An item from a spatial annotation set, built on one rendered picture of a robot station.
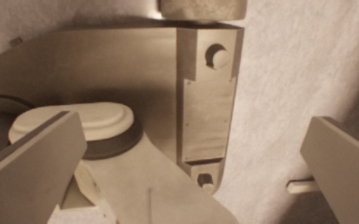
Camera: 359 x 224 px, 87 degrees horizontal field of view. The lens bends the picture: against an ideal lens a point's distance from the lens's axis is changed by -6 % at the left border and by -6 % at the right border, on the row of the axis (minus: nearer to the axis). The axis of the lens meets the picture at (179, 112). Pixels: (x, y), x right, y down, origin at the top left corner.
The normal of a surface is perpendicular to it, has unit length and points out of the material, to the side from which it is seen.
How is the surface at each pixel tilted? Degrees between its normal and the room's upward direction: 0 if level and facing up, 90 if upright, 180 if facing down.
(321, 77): 0
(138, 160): 90
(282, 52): 0
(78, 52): 0
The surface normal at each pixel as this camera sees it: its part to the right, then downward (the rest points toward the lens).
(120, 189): 0.00, -0.88
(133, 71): 0.17, 0.47
